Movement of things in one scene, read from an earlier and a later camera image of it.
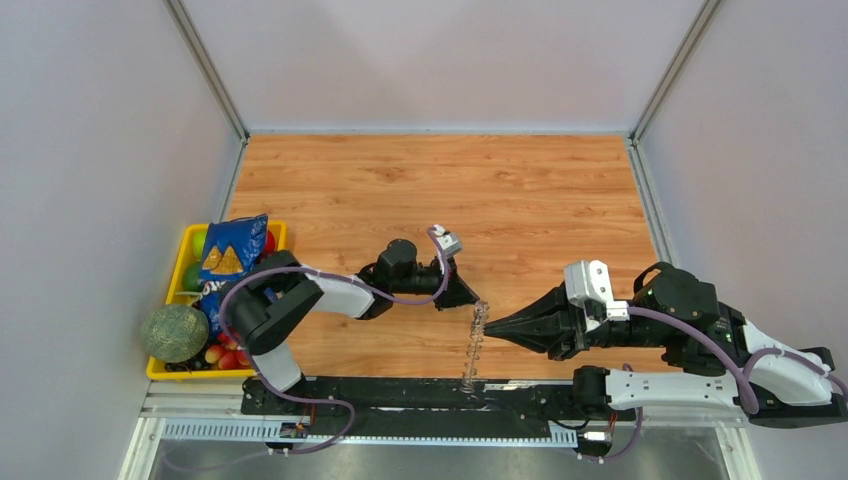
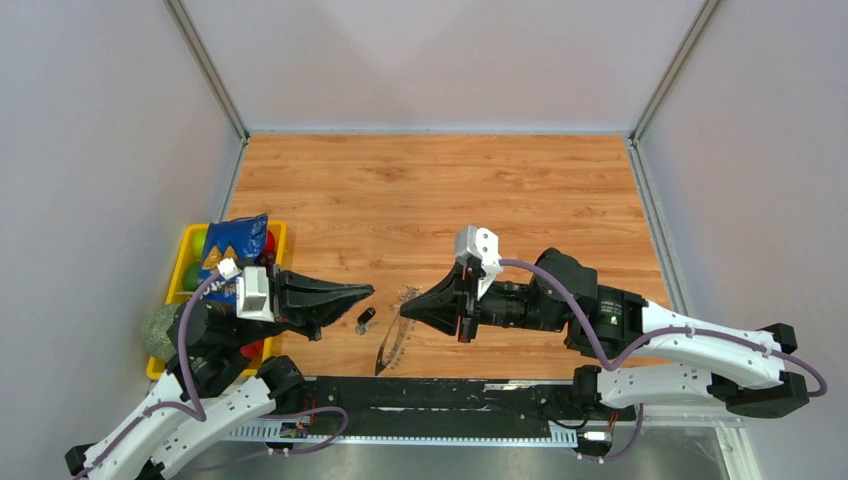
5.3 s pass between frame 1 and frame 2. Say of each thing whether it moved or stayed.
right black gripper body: moved
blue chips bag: stayed
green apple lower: stayed
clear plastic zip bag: moved
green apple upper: stayed
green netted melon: stayed
